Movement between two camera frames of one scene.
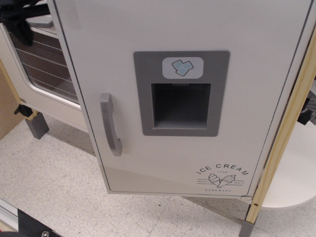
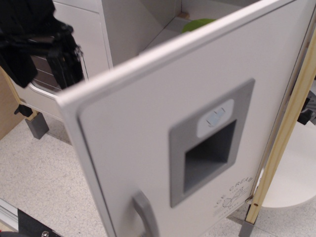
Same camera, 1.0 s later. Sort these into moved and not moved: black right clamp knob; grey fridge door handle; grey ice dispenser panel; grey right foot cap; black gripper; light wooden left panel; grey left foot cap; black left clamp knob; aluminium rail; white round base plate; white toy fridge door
Moved: white toy fridge door; grey fridge door handle; grey ice dispenser panel; black gripper
Not moved: light wooden left panel; black left clamp knob; black right clamp knob; white round base plate; grey left foot cap; grey right foot cap; aluminium rail
